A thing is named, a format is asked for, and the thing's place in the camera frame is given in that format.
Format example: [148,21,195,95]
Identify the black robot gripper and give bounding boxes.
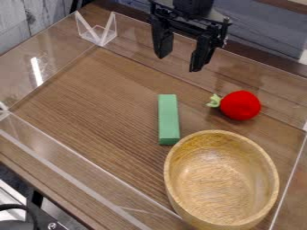
[148,0,231,72]

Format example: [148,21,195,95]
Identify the red plush strawberry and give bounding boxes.
[207,90,262,120]

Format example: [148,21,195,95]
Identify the green rectangular block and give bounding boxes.
[159,94,180,146]

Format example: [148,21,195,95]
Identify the wooden oval bowl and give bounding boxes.
[164,130,279,230]

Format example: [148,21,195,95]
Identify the clear acrylic corner bracket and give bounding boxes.
[75,12,118,47]

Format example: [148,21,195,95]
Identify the clear acrylic enclosure wall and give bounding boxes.
[0,7,307,230]

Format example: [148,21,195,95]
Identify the black table frame leg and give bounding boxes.
[27,190,68,230]

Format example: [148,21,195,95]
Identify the black cable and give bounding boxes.
[0,203,42,230]

